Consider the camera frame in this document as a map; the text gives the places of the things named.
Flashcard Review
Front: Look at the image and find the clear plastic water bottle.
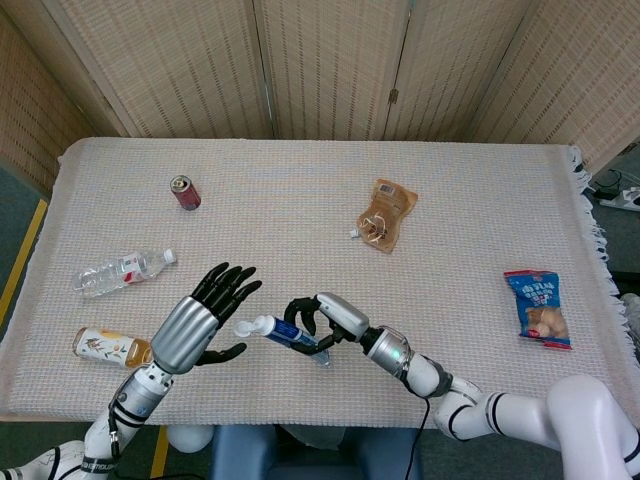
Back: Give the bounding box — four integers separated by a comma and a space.
71, 248, 178, 299

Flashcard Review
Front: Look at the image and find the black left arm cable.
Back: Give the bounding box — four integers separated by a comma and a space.
106, 393, 122, 460

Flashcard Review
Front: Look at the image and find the brown spout pouch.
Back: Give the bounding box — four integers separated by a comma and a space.
348, 178, 420, 255

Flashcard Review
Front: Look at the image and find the blue snack bag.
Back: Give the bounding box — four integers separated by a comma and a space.
503, 269, 573, 351

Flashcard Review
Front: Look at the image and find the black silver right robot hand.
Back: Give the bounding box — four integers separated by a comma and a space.
283, 291, 371, 357

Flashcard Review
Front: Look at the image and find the white power strip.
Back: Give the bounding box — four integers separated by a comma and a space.
598, 187, 640, 212

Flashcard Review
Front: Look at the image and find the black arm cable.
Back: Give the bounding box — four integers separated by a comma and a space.
106, 393, 122, 460
403, 392, 432, 480

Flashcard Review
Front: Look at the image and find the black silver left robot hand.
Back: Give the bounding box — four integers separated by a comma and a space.
150, 262, 264, 375

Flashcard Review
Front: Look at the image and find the woven folding screen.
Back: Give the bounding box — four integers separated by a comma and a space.
0, 0, 640, 196

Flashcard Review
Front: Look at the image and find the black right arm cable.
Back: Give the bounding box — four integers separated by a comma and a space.
403, 392, 432, 480

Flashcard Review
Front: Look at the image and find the floral label tea bottle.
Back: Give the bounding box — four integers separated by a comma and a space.
73, 327, 155, 370

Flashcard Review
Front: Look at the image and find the beige woven tablecloth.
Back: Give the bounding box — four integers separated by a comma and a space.
0, 137, 640, 426

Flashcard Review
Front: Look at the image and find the blue white toothpaste tube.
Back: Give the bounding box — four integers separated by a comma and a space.
233, 314, 332, 370

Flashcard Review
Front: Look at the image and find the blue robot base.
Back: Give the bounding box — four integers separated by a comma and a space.
208, 424, 424, 480

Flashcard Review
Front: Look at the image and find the red soda can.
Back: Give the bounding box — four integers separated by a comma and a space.
169, 174, 202, 212

